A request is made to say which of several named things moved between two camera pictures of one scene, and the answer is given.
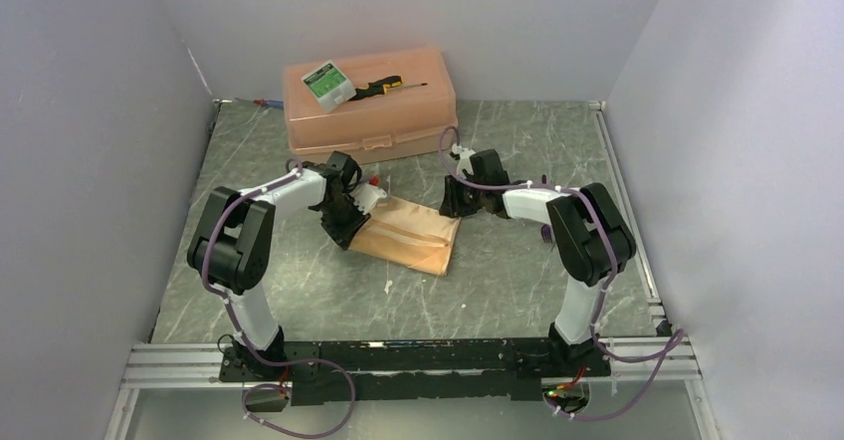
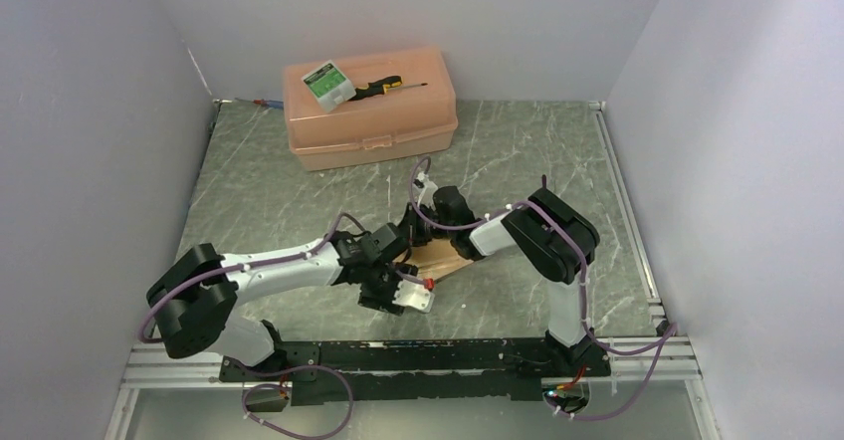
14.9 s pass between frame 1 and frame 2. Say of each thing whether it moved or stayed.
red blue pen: stayed
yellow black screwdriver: stayed
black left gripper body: moved
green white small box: stayed
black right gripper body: moved
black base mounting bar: stayed
